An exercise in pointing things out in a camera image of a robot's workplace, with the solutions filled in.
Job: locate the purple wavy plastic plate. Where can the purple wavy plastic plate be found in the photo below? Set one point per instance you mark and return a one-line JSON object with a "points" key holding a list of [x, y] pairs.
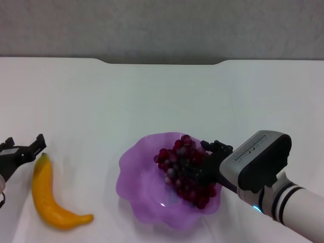
{"points": [[141, 187]]}

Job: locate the silver right camera mount bracket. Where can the silver right camera mount bracket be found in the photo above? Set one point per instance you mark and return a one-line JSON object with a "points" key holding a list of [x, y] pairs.
{"points": [[277, 178]]}

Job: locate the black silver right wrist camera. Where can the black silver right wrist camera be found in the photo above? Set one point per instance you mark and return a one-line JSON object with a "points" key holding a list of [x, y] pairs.
{"points": [[255, 159]]}

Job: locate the dark red grape bunch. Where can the dark red grape bunch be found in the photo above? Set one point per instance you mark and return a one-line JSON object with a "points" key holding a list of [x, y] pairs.
{"points": [[186, 177]]}

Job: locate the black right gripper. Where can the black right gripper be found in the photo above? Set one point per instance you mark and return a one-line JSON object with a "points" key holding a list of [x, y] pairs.
{"points": [[215, 167]]}

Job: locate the yellow banana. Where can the yellow banana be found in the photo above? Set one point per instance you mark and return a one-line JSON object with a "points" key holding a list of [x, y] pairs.
{"points": [[45, 192]]}

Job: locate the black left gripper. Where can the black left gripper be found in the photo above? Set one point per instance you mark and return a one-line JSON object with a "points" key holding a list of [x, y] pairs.
{"points": [[10, 163]]}

